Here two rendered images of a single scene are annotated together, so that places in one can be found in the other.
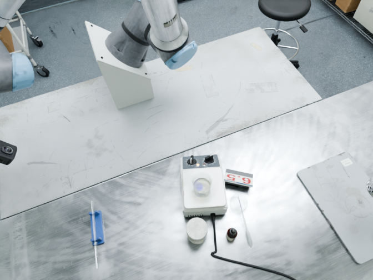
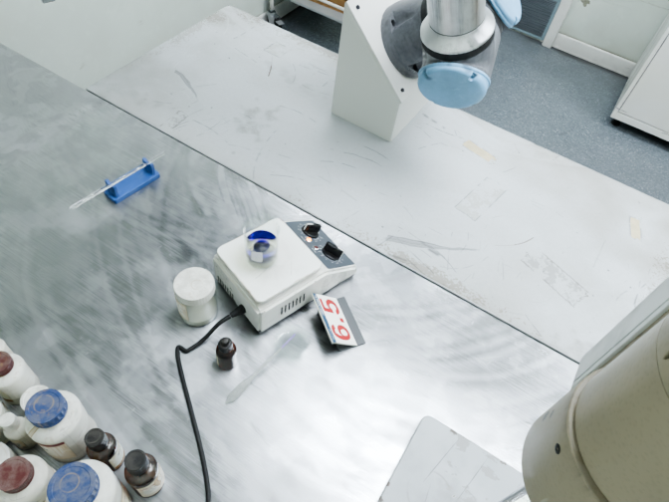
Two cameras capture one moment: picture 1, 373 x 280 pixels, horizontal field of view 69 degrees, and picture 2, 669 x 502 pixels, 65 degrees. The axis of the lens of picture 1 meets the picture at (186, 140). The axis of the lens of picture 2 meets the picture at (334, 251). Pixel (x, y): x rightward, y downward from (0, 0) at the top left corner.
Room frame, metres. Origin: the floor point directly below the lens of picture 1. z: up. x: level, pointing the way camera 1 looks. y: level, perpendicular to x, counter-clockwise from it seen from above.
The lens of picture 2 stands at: (0.00, -0.42, 1.63)
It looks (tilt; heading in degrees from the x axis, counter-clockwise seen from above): 52 degrees down; 42
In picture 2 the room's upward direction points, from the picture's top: 10 degrees clockwise
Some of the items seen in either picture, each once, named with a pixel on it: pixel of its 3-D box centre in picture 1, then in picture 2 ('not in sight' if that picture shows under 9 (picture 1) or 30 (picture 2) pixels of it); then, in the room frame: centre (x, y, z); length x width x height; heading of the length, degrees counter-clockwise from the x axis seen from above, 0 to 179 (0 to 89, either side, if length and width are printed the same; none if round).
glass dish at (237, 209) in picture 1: (238, 203); (292, 343); (0.25, -0.14, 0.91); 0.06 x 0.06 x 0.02
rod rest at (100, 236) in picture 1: (95, 226); (130, 178); (0.22, 0.29, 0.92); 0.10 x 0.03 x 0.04; 10
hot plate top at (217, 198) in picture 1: (203, 187); (269, 258); (0.28, -0.04, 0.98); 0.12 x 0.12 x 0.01; 89
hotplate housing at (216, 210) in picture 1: (202, 184); (282, 267); (0.31, -0.04, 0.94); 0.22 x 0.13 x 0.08; 179
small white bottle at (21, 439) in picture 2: not in sight; (18, 429); (-0.11, -0.04, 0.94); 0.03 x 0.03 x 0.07
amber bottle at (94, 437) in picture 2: not in sight; (103, 448); (-0.04, -0.13, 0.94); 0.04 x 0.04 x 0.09
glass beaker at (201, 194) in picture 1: (201, 185); (261, 241); (0.27, -0.03, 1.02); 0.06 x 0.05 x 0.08; 66
